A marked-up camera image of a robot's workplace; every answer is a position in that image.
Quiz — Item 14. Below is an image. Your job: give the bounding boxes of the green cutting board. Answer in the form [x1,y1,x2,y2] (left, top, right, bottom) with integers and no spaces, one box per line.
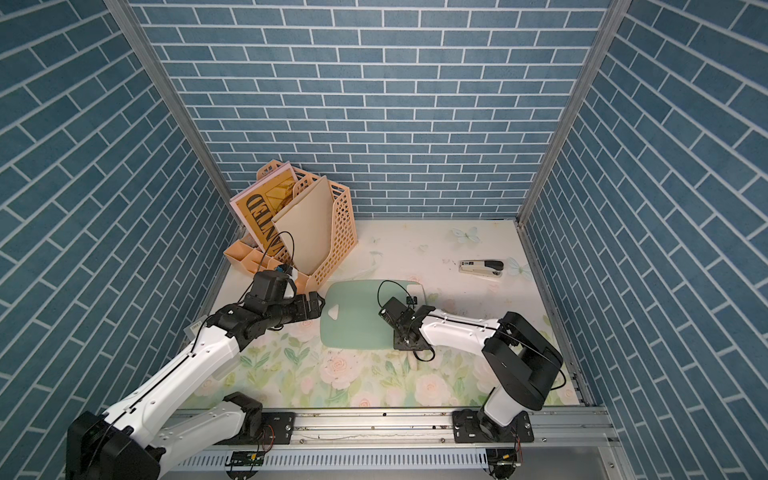
[320,280,412,350]

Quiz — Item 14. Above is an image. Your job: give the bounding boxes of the clear plastic labelled box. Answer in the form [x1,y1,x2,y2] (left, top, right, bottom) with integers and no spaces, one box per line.
[184,316,206,341]

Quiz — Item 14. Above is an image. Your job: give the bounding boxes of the aluminium front rail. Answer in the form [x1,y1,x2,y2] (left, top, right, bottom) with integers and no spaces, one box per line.
[273,406,621,450]

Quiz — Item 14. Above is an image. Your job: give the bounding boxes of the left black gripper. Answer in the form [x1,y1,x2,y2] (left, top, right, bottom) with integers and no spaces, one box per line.
[264,289,328,328]

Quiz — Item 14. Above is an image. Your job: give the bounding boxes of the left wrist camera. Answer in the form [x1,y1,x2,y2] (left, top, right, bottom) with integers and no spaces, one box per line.
[275,264,298,279]

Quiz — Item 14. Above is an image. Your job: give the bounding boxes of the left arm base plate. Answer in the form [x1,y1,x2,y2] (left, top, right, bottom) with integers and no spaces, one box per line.
[229,411,295,447]

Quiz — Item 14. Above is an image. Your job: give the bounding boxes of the yellow wanted poster book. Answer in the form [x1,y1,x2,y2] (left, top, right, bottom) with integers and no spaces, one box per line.
[230,160,298,256]

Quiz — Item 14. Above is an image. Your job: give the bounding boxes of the left circuit board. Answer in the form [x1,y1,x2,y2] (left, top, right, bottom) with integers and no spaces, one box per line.
[225,451,265,470]

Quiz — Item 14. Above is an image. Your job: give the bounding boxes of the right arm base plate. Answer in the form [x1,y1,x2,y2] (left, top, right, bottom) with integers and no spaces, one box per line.
[452,409,534,443]

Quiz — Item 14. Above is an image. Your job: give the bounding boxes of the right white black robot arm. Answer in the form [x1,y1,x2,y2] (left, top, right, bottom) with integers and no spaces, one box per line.
[379,297,563,427]

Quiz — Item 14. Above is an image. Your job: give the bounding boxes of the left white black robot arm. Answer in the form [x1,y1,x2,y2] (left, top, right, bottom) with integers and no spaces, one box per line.
[65,270,325,479]

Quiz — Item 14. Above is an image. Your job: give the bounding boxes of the black grey stapler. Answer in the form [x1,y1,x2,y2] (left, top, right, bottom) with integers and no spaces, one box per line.
[459,260,505,279]

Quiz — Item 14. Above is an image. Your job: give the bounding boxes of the floral table mat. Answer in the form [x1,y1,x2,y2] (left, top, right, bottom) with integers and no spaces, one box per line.
[185,220,555,409]

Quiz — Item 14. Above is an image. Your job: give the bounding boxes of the beige folder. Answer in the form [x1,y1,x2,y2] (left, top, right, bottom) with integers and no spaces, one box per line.
[273,176,334,275]

